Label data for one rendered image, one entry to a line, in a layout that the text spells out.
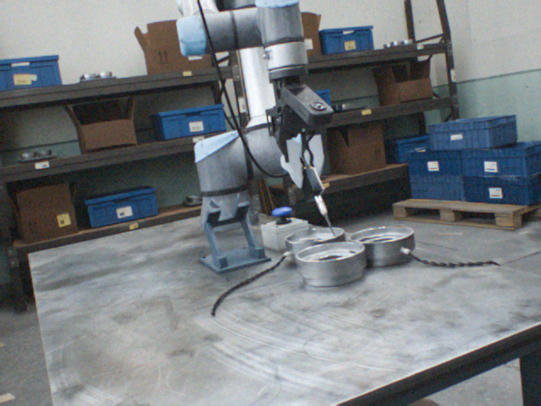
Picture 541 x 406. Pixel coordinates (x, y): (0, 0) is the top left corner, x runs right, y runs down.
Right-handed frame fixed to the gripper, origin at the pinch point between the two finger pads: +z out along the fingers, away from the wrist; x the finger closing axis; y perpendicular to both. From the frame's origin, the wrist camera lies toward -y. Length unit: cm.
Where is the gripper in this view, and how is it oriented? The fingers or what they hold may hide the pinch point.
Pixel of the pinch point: (308, 179)
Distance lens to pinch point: 104.3
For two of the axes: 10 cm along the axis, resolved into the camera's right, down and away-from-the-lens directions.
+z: 1.5, 9.8, 1.5
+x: -9.2, 2.0, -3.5
